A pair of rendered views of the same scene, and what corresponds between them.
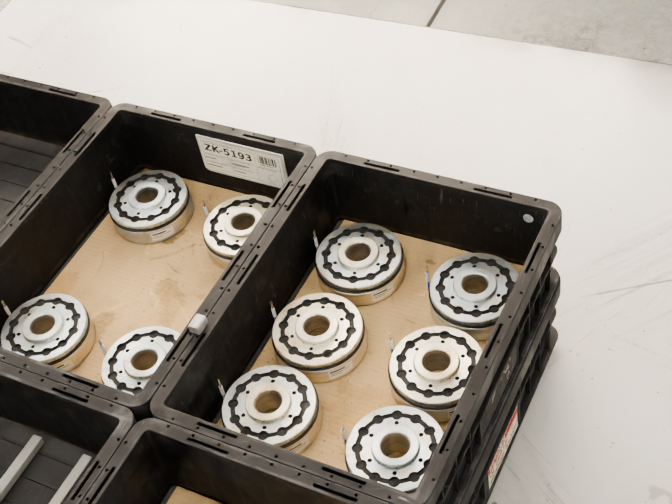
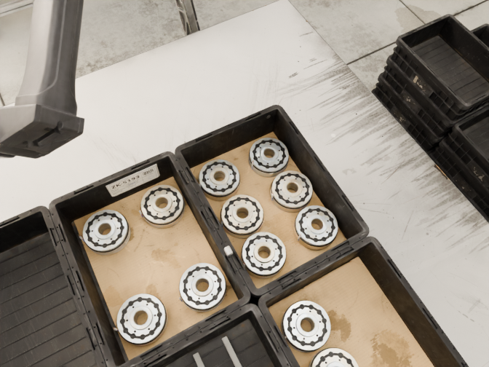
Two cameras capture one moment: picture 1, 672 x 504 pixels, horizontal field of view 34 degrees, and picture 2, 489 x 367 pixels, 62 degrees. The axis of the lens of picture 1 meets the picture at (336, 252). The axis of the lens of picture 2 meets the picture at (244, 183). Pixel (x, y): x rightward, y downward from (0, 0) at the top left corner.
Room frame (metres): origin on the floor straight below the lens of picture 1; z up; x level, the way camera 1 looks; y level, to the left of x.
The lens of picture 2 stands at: (0.62, 0.39, 1.76)
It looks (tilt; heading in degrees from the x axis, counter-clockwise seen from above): 63 degrees down; 292
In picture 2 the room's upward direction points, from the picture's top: 5 degrees clockwise
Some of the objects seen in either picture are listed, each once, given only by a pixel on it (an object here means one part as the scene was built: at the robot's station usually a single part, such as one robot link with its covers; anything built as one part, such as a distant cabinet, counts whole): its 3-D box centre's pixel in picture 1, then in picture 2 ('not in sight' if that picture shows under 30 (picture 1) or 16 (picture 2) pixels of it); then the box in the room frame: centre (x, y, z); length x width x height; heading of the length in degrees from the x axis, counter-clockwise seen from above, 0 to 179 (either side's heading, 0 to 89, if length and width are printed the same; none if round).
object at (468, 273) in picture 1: (475, 285); (269, 153); (0.78, -0.14, 0.86); 0.05 x 0.05 x 0.01
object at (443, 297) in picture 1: (475, 287); (268, 154); (0.78, -0.14, 0.86); 0.10 x 0.10 x 0.01
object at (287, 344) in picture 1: (317, 329); (242, 213); (0.76, 0.04, 0.86); 0.10 x 0.10 x 0.01
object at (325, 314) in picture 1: (316, 326); (242, 212); (0.76, 0.04, 0.86); 0.05 x 0.05 x 0.01
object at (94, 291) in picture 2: (142, 270); (150, 257); (0.90, 0.23, 0.87); 0.40 x 0.30 x 0.11; 145
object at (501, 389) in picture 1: (371, 340); (265, 200); (0.73, -0.02, 0.87); 0.40 x 0.30 x 0.11; 145
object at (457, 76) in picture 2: not in sight; (431, 94); (0.35, -1.05, 0.37); 0.40 x 0.30 x 0.45; 147
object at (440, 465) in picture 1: (366, 310); (268, 191); (0.73, -0.02, 0.92); 0.40 x 0.30 x 0.02; 145
